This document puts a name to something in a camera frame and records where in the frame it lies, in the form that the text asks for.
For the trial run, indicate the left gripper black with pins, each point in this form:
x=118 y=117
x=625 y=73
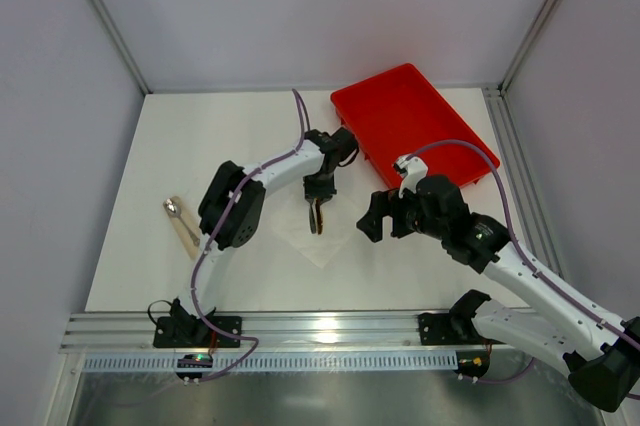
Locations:
x=319 y=194

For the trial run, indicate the right side aluminium rail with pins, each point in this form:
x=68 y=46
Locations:
x=527 y=202

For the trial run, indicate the white paper napkin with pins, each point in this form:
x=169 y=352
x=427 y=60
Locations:
x=291 y=223

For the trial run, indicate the red plastic tray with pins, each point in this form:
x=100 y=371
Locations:
x=398 y=111

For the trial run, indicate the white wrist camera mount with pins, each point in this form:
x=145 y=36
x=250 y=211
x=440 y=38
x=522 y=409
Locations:
x=412 y=169

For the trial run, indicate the aluminium front rail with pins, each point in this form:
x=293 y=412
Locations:
x=120 y=331

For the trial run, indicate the aluminium frame post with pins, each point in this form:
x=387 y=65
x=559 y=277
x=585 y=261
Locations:
x=116 y=39
x=536 y=29

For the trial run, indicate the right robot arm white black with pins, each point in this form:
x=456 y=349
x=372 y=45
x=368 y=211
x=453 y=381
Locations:
x=597 y=351

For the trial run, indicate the gold knife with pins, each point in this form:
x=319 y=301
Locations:
x=318 y=216

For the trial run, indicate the silver spoon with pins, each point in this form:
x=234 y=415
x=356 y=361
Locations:
x=174 y=211

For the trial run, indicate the slotted white cable duct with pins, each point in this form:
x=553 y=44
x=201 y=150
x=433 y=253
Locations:
x=293 y=361

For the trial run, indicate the left aluminium frame post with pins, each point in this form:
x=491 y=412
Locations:
x=116 y=39

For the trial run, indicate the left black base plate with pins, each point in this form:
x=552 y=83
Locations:
x=172 y=334

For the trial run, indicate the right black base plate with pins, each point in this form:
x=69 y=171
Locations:
x=440 y=328

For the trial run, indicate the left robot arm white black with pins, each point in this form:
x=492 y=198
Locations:
x=229 y=214

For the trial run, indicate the wooden utensil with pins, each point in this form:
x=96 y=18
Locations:
x=191 y=250

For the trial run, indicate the silver fork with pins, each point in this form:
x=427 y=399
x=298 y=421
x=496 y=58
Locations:
x=312 y=223

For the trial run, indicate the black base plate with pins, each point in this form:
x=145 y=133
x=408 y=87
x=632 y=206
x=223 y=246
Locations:
x=172 y=334
x=440 y=328

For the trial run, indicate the right aluminium frame post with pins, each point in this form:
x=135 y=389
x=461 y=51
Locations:
x=536 y=29

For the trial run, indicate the aluminium rail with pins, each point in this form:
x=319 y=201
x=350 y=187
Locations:
x=120 y=331
x=527 y=202

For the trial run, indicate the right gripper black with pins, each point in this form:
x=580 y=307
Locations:
x=396 y=219

